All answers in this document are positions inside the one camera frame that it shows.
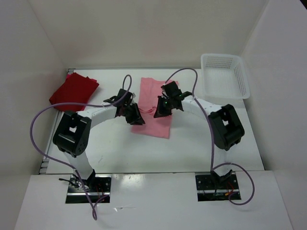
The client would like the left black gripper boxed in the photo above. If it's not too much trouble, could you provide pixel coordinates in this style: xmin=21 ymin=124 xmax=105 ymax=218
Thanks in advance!
xmin=122 ymin=102 xmax=145 ymax=125

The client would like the light pink t shirt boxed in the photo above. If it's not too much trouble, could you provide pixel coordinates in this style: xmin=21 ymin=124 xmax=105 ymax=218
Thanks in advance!
xmin=131 ymin=78 xmax=172 ymax=139

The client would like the dark red t shirt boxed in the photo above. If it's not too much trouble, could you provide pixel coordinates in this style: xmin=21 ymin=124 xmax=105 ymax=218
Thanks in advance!
xmin=49 ymin=72 xmax=99 ymax=104

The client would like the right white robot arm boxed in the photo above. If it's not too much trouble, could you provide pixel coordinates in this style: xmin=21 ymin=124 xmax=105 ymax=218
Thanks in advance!
xmin=154 ymin=81 xmax=245 ymax=151

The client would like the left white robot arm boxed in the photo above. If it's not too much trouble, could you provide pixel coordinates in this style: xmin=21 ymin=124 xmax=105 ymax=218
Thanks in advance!
xmin=53 ymin=89 xmax=145 ymax=192

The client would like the white plastic basket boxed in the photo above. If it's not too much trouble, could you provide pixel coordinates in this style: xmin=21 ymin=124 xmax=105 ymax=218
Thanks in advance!
xmin=201 ymin=54 xmax=250 ymax=99

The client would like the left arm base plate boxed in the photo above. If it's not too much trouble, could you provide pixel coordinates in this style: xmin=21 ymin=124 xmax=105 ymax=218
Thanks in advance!
xmin=59 ymin=174 xmax=112 ymax=204

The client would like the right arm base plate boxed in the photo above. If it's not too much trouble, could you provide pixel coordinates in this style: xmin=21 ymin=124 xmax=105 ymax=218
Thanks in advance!
xmin=195 ymin=172 xmax=241 ymax=202

